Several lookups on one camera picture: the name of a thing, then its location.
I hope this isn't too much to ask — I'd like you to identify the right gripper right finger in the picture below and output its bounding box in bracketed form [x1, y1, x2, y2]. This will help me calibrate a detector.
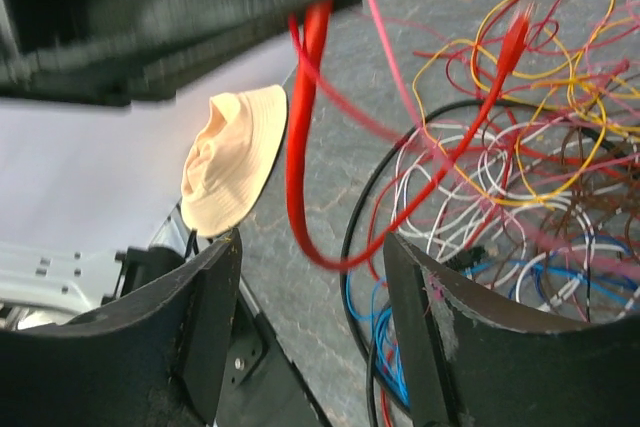
[383, 234, 639, 426]

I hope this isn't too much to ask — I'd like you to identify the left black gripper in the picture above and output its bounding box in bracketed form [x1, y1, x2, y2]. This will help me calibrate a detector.
[1, 0, 360, 107]

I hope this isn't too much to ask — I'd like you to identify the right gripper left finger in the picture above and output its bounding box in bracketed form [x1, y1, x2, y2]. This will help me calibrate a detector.
[1, 229, 242, 426]

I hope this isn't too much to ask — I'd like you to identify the beige bucket hat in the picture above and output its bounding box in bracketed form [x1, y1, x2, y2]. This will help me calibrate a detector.
[181, 85, 288, 238]

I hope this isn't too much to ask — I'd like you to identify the blue thin cable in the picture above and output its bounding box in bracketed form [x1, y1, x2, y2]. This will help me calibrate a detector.
[344, 234, 640, 398]

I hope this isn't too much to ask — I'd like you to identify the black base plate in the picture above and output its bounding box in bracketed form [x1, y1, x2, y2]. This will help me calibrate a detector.
[215, 281, 331, 427]

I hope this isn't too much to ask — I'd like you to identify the brown thin wire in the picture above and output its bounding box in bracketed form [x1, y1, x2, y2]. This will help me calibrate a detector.
[479, 106, 640, 318]

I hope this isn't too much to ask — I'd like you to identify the white thin cable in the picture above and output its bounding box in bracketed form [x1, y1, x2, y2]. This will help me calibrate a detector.
[394, 121, 631, 308]

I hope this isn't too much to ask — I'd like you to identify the red thin wire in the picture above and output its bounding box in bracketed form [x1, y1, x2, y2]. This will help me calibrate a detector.
[369, 0, 640, 427]

